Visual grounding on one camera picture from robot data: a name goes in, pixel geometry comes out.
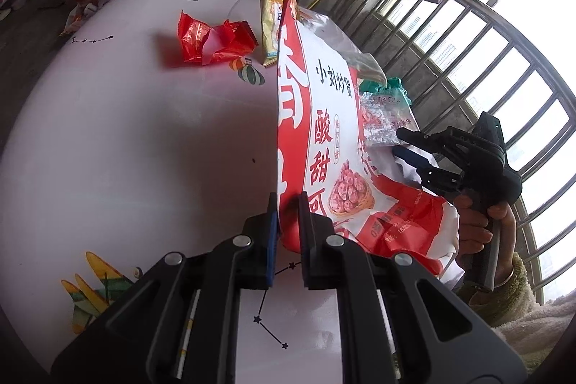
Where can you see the large red white snack bag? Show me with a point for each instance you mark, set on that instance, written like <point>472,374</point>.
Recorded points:
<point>324,118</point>

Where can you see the green plastic bag roll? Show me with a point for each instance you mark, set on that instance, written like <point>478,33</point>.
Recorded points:
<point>396,89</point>

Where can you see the yellow noodle packet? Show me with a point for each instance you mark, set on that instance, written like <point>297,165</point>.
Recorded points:
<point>270,19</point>

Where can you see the person's right hand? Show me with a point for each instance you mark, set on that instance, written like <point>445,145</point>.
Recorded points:
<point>470,231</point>

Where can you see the metal balcony railing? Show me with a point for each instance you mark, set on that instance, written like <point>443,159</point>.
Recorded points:
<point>546,68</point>

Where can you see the person's right forearm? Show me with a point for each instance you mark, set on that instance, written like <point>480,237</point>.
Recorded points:
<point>526,312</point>

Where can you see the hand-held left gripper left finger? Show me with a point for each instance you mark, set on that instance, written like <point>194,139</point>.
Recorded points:
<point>271,240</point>

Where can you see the clear plastic packet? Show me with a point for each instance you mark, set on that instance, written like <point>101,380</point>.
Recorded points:
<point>382,123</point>

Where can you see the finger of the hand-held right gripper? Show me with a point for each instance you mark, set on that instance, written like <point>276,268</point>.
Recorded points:
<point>454,143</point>
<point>436,177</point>

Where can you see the red crumpled wrapper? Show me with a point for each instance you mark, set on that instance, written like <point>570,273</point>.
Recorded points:
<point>198,37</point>

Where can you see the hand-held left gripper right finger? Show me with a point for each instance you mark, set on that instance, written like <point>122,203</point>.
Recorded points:
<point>306,249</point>

